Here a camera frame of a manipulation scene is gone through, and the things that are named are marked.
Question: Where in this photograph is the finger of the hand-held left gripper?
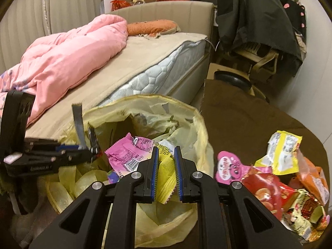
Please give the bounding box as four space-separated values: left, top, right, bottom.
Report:
52 150 94 167
25 138 86 153

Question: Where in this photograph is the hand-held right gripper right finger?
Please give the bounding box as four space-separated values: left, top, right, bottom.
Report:
174 146 303 249

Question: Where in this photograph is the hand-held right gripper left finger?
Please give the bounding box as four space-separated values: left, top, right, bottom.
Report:
28 146 159 249

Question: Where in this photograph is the yellow crinkled wrapper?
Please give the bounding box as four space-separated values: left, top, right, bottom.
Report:
155 146 179 203

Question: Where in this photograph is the pink candy wrapper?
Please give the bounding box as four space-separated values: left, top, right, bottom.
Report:
105 133 156 177

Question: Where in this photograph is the yellow plastic trash bag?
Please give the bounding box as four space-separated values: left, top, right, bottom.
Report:
45 95 214 248

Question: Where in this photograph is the pink bear-shaped packet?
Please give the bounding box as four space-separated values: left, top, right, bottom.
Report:
216 150 247 188

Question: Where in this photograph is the grey cloth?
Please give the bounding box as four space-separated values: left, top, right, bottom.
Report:
10 176 61 247

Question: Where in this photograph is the pink quilt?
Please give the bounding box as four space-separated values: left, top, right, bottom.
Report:
0 14 129 126

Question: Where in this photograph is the brown blanket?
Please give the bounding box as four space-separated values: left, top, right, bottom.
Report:
200 79 328 187

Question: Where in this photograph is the red snack packet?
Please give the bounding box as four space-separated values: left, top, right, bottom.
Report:
242 172 299 221

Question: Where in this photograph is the white quilted mattress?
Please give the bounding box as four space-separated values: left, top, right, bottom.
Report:
100 38 211 107

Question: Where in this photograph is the yellow and white wrapper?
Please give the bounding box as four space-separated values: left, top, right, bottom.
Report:
254 131 303 176

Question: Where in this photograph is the black round stool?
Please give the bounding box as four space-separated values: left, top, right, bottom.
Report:
214 71 253 93

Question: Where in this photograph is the cardboard box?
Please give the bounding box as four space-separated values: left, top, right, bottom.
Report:
208 62 229 80

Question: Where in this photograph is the bed with mattress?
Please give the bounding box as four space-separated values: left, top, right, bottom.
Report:
26 31 206 137

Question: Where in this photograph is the beige chair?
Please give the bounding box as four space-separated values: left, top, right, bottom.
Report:
215 42 280 84

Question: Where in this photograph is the orange pillow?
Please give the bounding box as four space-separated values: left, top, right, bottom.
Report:
127 19 181 37

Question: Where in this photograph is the small red plastic bag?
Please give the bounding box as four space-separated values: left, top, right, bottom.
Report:
111 0 132 11

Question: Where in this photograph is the black jacket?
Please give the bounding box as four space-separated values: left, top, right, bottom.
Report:
216 0 304 77

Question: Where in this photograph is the black garment with pink hearts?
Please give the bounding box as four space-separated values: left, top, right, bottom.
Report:
279 0 308 43

